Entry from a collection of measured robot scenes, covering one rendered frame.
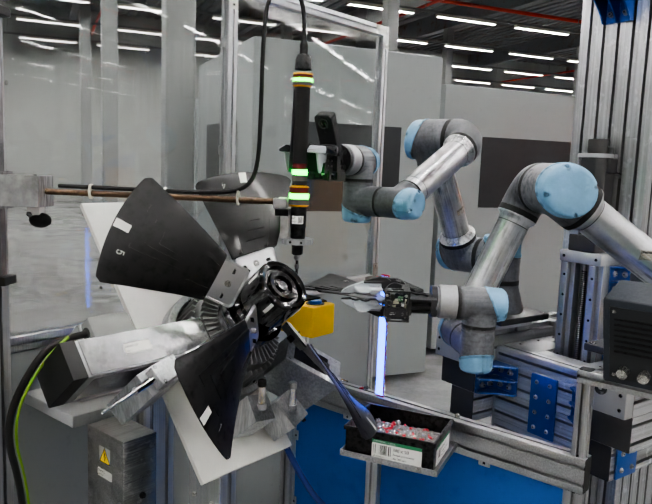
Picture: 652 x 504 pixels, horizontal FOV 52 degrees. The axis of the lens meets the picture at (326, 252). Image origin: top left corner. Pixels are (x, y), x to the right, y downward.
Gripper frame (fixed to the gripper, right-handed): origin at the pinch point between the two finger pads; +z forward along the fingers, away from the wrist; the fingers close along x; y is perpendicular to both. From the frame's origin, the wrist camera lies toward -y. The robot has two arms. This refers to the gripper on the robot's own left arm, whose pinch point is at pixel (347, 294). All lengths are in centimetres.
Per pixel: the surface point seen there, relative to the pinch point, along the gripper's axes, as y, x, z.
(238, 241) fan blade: 1.6, -11.8, 24.7
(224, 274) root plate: 15.5, -7.9, 25.0
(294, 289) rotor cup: 12.8, -4.6, 10.8
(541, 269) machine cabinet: -408, 95, -156
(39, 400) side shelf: -5, 33, 76
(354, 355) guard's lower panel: -126, 66, -3
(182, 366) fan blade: 44, 0, 26
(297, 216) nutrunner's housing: 3.8, -18.4, 11.3
